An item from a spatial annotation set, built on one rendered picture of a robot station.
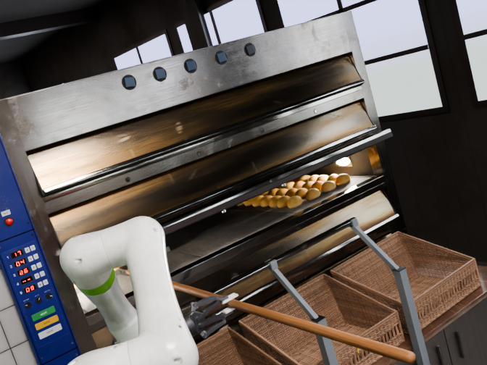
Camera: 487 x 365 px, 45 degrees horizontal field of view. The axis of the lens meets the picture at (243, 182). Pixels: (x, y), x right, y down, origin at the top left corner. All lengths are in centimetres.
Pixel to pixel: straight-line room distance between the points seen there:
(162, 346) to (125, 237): 39
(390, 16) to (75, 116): 300
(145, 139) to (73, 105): 33
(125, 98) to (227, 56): 56
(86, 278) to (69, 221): 86
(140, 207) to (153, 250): 103
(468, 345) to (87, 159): 199
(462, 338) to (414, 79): 234
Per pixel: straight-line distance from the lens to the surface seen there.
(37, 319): 244
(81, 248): 160
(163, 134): 260
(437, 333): 294
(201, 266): 270
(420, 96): 481
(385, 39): 489
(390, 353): 152
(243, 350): 275
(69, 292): 248
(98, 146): 250
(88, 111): 249
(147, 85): 260
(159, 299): 140
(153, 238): 155
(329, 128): 313
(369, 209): 332
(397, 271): 263
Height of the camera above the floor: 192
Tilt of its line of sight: 10 degrees down
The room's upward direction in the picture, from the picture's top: 17 degrees counter-clockwise
